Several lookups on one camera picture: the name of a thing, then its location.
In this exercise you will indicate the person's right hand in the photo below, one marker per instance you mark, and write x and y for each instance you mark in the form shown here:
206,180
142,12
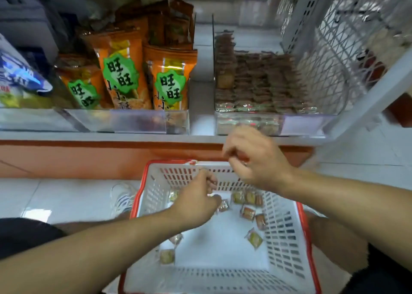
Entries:
261,159

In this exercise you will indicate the person's right forearm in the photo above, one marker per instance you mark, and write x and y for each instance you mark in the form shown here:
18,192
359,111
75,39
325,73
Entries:
357,210

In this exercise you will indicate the orange shelf base panel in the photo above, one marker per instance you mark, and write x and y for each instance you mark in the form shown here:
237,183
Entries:
64,160

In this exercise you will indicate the person's right leg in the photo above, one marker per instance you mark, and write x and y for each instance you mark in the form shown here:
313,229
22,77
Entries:
335,239

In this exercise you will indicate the clear plastic shelf front guard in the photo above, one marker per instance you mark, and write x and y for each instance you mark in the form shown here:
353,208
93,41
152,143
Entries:
96,120

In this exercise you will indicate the person's black shorts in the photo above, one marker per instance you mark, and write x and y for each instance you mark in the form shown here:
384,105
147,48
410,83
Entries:
26,236

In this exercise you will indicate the group of orange snack bags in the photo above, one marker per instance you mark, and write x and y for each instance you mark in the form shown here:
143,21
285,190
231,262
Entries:
125,72

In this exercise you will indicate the row of small snack packets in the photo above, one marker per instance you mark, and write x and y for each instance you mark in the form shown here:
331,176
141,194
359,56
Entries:
257,85

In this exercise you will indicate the person's left forearm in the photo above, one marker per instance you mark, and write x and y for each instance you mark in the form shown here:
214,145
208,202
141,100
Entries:
77,252

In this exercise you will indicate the white perforated side panel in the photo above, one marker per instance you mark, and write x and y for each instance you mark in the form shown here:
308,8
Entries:
335,39

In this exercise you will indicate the blue white snack bag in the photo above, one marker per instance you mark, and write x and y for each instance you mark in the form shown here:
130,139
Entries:
22,75

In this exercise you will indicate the person's left leg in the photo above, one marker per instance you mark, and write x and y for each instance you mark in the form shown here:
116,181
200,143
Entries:
90,225

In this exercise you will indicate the person's left shoe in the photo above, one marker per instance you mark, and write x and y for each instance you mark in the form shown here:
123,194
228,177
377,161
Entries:
121,197

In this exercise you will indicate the white metal shelf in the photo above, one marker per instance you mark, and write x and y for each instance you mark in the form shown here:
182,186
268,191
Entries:
193,136

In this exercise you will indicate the person's leg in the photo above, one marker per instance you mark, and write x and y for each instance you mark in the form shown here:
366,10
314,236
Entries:
90,225
335,239

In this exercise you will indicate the white basket with red rim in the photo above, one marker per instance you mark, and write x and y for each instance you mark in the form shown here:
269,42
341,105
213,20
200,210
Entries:
283,239

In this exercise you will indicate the person's left hand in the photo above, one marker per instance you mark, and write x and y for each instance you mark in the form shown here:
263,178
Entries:
193,204

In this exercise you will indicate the pile of small snack packets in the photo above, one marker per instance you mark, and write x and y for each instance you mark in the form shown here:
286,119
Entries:
241,204

